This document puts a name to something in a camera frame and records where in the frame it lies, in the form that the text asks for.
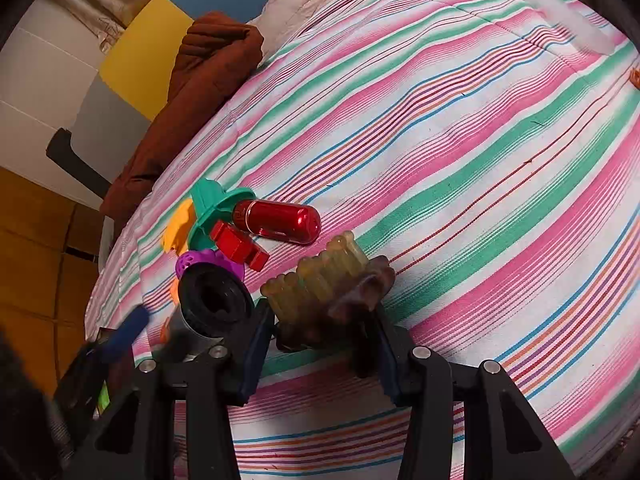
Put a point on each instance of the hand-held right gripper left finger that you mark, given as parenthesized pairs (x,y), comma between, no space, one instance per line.
(254,355)

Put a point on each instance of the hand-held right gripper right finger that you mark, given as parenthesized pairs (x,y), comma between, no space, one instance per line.
(386,365)

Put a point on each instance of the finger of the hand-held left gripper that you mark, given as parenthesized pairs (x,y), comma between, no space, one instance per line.
(124,336)

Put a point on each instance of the orange perforated block toy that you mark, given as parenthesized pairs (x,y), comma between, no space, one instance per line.
(173,291)

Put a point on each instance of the clear bottle with black cap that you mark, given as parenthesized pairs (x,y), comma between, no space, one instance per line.
(215,300)

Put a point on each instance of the brown mushroom toy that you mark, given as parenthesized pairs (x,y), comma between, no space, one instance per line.
(365,285)

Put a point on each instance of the purple perforated ball toy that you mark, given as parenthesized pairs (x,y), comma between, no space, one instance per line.
(192,260)

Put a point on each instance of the cream ribbed corn toy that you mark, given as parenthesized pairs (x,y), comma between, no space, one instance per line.
(320,272)

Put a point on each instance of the red block toy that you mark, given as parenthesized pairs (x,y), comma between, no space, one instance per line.
(232,242)

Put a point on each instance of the yellow-orange plastic toy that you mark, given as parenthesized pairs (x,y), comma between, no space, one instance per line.
(177,227)

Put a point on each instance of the shiny red capsule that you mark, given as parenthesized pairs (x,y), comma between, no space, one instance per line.
(280,220)

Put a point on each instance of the teal plastic toy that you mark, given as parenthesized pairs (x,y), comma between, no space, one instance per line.
(207,200)

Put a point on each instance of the wooden wardrobe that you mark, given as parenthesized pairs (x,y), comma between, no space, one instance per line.
(30,240)

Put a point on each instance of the brown blanket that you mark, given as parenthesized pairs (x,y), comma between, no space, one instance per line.
(200,75)

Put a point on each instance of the grey yellow blue headboard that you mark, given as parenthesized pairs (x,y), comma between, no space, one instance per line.
(145,50)

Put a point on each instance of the beige pillow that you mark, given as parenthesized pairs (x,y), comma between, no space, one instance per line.
(290,15)

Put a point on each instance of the small orange object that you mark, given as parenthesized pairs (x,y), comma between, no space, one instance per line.
(635,77)

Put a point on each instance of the black bed post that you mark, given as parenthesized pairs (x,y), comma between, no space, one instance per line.
(65,152)

